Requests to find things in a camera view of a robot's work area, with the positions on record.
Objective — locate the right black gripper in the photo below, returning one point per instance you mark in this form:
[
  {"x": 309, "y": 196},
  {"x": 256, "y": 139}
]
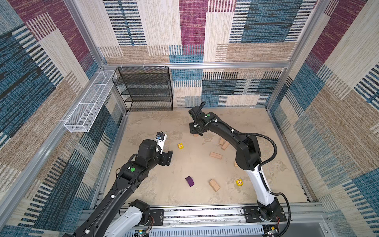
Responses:
[{"x": 192, "y": 130}]

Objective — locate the black wire shelf rack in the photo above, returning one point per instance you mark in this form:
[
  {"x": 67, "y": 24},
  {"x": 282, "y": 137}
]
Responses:
[{"x": 145, "y": 88}]

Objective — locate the wood block pair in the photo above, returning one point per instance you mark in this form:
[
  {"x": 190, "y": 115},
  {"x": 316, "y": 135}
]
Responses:
[
  {"x": 222, "y": 142},
  {"x": 225, "y": 145}
]

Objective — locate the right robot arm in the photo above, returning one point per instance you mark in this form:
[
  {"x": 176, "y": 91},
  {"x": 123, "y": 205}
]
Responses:
[{"x": 248, "y": 156}]

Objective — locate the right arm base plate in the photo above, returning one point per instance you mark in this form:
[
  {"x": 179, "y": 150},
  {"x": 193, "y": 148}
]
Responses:
[{"x": 253, "y": 215}]

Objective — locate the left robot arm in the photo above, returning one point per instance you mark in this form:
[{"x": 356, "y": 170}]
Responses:
[{"x": 101, "y": 222}]

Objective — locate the wood block front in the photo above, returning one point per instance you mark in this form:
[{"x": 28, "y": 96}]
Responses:
[{"x": 215, "y": 186}]

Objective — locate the aluminium front rail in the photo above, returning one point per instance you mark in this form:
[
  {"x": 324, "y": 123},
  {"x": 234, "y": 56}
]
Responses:
[{"x": 303, "y": 220}]

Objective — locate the purple block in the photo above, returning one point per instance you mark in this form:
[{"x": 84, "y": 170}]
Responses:
[{"x": 190, "y": 181}]

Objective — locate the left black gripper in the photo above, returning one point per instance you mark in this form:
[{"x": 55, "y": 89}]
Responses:
[{"x": 165, "y": 158}]

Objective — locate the white mesh wall basket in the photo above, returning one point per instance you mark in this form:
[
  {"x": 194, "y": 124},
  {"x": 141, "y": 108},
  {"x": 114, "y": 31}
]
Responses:
[{"x": 87, "y": 110}]

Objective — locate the yellow cube red mark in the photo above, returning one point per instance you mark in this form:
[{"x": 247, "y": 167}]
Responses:
[{"x": 239, "y": 182}]

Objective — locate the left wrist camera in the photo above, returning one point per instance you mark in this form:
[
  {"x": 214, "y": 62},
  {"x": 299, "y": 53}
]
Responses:
[{"x": 160, "y": 139}]

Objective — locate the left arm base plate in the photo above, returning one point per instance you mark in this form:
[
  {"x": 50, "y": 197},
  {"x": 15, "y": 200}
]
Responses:
[{"x": 153, "y": 217}]

